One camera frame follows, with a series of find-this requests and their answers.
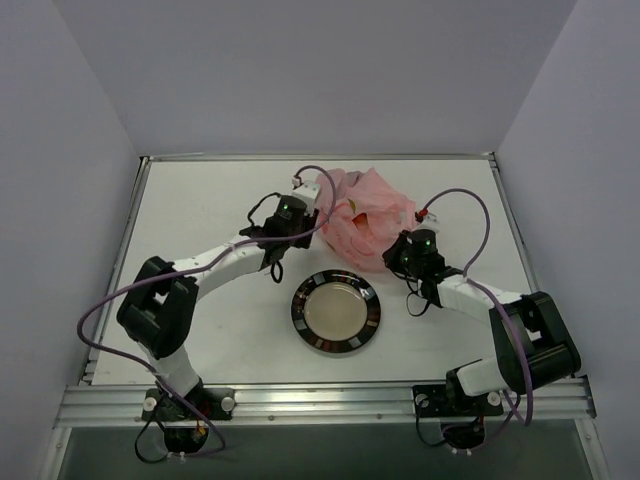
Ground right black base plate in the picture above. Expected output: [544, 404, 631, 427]
[412, 383, 504, 418]

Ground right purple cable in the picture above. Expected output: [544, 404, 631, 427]
[419, 187, 534, 449]

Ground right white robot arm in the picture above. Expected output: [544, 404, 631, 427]
[382, 229, 582, 413]

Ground fake fruits in bag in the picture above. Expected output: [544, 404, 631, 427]
[351, 213, 370, 231]

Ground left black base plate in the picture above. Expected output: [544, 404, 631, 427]
[140, 386, 236, 422]

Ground pink plastic bag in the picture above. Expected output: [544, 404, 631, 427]
[315, 168, 416, 273]

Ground black rimmed ceramic plate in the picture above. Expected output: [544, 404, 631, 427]
[290, 269, 382, 355]

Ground aluminium front rail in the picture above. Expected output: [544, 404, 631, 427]
[54, 377, 596, 428]

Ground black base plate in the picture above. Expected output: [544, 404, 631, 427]
[140, 386, 236, 422]
[412, 383, 504, 418]

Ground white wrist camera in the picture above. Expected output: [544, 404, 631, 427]
[291, 177, 321, 210]
[415, 209, 440, 233]

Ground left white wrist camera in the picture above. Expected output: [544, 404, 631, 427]
[291, 177, 321, 210]

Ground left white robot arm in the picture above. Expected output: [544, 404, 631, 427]
[116, 192, 318, 419]

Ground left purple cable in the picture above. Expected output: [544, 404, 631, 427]
[75, 164, 337, 457]

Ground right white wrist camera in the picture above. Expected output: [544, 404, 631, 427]
[415, 209, 440, 233]

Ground purple cable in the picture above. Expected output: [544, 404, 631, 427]
[419, 187, 534, 449]
[75, 164, 337, 457]

